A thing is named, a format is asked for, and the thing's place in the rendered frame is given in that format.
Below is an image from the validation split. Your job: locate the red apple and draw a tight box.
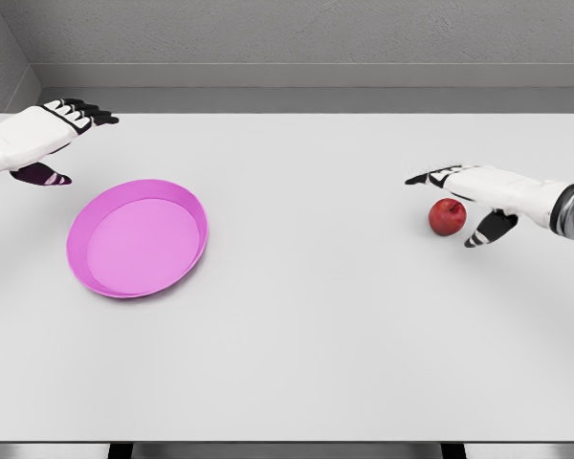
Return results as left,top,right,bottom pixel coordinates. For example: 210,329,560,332
428,198,468,237

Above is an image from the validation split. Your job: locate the pink round plate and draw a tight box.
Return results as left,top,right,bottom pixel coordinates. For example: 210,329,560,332
66,178,210,300

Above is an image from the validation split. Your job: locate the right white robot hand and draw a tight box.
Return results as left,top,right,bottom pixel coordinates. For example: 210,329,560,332
405,164,546,249

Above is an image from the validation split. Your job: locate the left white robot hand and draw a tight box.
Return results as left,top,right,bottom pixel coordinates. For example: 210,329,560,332
0,98,121,188

